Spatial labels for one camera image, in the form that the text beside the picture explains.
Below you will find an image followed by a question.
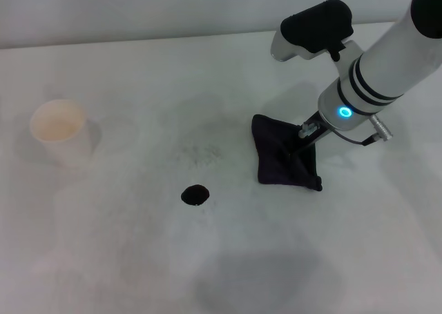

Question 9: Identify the black water stain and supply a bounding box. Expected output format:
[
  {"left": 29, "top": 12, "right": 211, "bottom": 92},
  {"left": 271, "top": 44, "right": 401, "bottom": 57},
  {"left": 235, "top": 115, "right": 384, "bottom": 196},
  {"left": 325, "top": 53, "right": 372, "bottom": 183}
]
[{"left": 180, "top": 184, "right": 211, "bottom": 207}]

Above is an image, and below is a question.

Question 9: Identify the dark purple rag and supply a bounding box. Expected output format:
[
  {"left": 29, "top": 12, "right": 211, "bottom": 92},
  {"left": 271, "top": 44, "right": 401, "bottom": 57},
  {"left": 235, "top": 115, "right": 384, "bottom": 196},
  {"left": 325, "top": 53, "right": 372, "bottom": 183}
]
[{"left": 251, "top": 113, "right": 324, "bottom": 193}]

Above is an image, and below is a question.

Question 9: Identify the white paper cup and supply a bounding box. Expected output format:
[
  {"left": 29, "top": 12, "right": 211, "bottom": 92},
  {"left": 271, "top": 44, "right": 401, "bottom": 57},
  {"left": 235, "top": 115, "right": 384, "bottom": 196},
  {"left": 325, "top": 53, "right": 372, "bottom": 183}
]
[{"left": 29, "top": 99, "right": 96, "bottom": 168}]

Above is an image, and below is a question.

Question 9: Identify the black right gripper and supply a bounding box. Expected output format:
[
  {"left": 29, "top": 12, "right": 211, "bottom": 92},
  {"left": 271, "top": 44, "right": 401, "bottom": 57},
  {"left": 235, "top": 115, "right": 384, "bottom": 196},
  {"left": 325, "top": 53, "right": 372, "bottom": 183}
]
[{"left": 286, "top": 110, "right": 334, "bottom": 160}]

